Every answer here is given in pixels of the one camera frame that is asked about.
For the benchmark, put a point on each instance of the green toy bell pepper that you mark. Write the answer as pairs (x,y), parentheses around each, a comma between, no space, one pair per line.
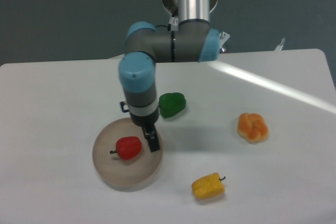
(170,104)

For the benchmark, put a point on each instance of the yellow toy bell pepper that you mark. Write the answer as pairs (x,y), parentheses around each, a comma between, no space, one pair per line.
(208,186)

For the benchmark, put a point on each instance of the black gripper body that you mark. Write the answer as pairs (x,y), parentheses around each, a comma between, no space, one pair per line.
(142,113)

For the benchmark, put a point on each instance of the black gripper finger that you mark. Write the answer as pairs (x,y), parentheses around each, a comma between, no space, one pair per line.
(152,138)

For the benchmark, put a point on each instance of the orange knotted bread roll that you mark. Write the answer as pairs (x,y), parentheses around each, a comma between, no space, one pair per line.
(252,127)

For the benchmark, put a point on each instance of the red toy bell pepper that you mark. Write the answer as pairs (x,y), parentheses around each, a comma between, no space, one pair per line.
(127,147)

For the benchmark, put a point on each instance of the beige round plate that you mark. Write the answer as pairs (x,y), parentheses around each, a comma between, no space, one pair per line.
(123,174)

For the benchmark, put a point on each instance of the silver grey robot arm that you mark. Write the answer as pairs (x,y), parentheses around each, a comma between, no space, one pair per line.
(137,71)

